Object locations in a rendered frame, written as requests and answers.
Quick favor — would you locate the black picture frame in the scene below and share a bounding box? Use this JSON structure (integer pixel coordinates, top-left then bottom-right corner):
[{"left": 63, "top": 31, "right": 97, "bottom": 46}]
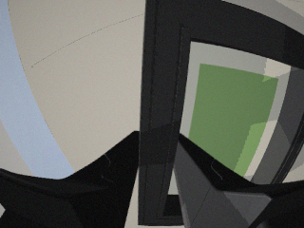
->
[{"left": 137, "top": 0, "right": 304, "bottom": 227}]

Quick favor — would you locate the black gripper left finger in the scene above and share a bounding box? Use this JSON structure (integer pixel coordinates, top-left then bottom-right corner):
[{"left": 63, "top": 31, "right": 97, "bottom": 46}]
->
[{"left": 0, "top": 132, "right": 140, "bottom": 228}]

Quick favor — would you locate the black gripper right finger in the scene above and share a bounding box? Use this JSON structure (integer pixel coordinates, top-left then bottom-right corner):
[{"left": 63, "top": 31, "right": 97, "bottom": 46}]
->
[{"left": 172, "top": 133, "right": 304, "bottom": 228}]

